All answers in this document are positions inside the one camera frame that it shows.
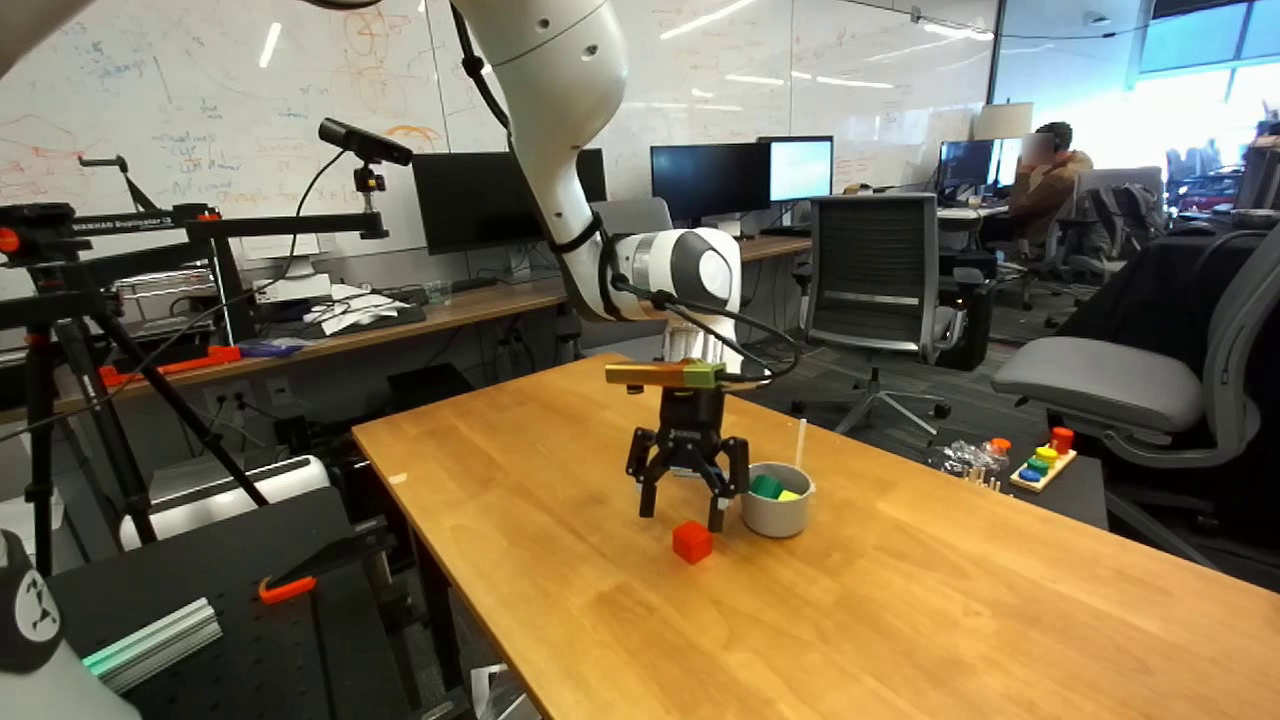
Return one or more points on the red cube block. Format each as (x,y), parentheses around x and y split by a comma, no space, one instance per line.
(695,541)

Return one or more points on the seated person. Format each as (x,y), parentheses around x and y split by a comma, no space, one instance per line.
(1044,186)

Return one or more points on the black mesh desk chair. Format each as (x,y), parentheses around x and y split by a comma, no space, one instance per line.
(879,273)

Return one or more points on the grey office chair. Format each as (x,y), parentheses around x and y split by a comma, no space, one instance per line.
(1152,411)

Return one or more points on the long wooden desk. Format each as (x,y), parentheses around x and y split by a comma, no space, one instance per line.
(466,311)

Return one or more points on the low black side table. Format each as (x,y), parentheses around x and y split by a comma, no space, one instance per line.
(991,461)

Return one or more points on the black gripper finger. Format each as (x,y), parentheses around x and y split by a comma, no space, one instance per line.
(722,506)
(650,499)

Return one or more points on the black computer monitor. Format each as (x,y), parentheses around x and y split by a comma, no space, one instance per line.
(711,179)

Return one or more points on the camera on arm mount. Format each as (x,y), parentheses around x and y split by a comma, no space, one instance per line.
(370,151)

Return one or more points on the lit computer monitor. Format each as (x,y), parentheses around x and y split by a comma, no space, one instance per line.
(797,171)

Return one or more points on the grey measuring cup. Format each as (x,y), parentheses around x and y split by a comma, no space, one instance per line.
(769,516)

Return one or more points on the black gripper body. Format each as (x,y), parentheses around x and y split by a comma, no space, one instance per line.
(688,436)

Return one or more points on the green cylinder block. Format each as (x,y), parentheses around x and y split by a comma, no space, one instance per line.
(765,485)

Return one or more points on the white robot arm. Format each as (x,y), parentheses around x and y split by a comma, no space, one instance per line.
(553,75)

